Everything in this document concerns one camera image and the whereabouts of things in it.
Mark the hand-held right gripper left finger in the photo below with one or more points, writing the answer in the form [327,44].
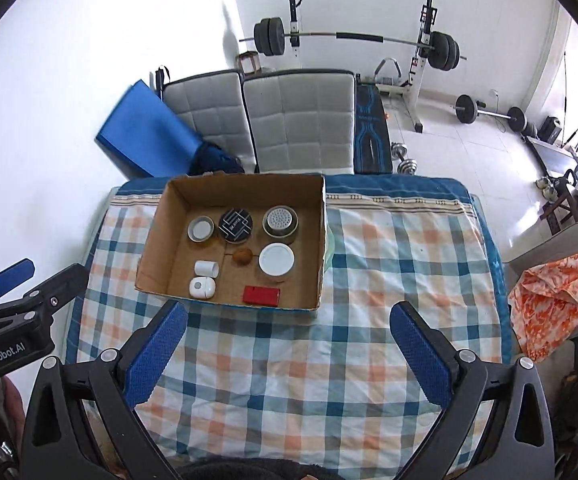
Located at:
[156,355]

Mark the grey shell chair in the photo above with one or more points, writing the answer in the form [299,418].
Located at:
[564,240]

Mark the long barbell with black plates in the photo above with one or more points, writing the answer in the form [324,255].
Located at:
[269,37]

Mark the dark wooden chair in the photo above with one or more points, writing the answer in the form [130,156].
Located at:
[566,200]

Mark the brown round ball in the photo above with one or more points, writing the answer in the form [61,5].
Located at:
[243,256]

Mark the dark blue cloth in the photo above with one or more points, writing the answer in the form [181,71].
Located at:
[216,160]

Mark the orange floral cloth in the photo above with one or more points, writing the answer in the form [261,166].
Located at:
[559,295]

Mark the white round case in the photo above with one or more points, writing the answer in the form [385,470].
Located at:
[202,287]

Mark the blue yoga mat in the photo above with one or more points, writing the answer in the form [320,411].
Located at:
[144,130]

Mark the black speaker box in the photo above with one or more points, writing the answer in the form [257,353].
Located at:
[551,130]

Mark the grey padded chair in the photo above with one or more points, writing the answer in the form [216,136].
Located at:
[299,120]
[209,110]

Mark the clear tape roll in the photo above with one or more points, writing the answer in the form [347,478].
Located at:
[191,234]

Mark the chrome dumbbell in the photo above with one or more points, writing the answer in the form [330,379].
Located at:
[408,167]
[400,150]

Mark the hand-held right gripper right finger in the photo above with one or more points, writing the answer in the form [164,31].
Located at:
[419,355]

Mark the short barbell with black plates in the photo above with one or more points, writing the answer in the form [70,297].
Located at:
[465,108]

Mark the white round lid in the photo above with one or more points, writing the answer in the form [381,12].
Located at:
[276,259]

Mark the red box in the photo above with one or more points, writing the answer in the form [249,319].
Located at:
[261,295]

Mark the plaid cloth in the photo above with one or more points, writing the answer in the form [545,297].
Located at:
[319,360]

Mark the blue blanket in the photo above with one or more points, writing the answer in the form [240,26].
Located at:
[394,182]

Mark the small white cylinder bottle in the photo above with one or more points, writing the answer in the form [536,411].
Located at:
[206,268]

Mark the grey low table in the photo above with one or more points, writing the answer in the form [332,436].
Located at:
[556,155]

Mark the grey exercise frame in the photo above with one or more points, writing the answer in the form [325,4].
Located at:
[388,77]

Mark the light shoe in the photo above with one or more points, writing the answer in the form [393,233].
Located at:
[544,184]
[551,193]

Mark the black patterned round tin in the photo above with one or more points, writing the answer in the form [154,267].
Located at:
[235,224]

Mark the small wooden stool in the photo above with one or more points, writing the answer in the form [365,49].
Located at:
[249,62]

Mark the grey perforated round jar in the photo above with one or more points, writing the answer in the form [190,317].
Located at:
[280,221]

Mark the cardboard box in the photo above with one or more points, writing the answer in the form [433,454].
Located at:
[234,280]

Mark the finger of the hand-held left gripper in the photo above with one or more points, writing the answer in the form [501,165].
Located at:
[61,290]
[14,272]

